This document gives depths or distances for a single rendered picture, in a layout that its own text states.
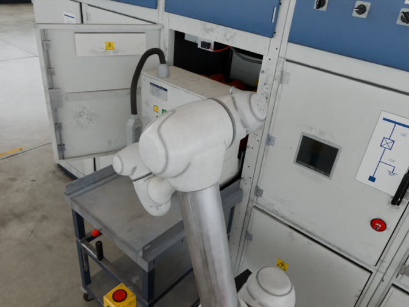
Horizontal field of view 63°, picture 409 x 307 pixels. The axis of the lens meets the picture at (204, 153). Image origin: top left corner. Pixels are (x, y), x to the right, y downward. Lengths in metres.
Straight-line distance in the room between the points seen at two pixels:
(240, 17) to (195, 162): 0.97
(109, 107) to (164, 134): 1.32
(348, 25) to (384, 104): 0.31
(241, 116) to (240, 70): 1.60
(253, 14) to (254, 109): 0.79
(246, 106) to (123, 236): 0.94
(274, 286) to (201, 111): 0.59
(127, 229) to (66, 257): 1.15
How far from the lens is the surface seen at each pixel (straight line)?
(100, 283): 2.24
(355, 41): 1.34
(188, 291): 2.18
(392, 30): 1.31
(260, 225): 1.84
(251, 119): 0.77
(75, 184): 1.77
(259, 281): 1.07
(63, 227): 2.87
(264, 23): 1.49
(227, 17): 1.59
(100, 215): 1.63
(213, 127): 0.70
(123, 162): 1.23
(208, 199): 0.75
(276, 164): 1.61
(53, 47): 1.82
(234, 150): 1.67
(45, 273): 2.59
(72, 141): 2.01
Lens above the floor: 1.92
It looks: 31 degrees down
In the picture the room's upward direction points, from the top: 6 degrees clockwise
